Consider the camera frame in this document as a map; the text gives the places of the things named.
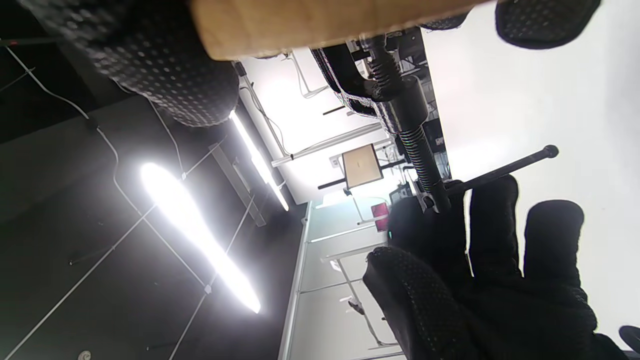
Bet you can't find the person's left hand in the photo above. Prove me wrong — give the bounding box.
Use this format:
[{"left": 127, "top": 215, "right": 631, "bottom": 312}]
[{"left": 362, "top": 175, "right": 640, "bottom": 360}]

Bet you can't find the black metal clamp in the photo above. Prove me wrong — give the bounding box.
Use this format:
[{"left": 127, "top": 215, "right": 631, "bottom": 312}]
[{"left": 310, "top": 27, "right": 560, "bottom": 215}]

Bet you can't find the round wooden disc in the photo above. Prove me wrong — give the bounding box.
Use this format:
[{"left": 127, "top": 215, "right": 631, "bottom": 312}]
[{"left": 191, "top": 0, "right": 496, "bottom": 62}]

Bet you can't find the brown square board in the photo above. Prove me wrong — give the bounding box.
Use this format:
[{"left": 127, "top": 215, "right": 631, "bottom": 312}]
[{"left": 342, "top": 144, "right": 385, "bottom": 190}]

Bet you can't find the person's right hand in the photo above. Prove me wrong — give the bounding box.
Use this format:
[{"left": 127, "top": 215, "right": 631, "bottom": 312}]
[{"left": 17, "top": 0, "right": 602, "bottom": 127}]

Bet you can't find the long ceiling light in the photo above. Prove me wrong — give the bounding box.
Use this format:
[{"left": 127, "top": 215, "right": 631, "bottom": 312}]
[
  {"left": 140, "top": 162, "right": 262, "bottom": 315},
  {"left": 229, "top": 110, "right": 290, "bottom": 212}
]

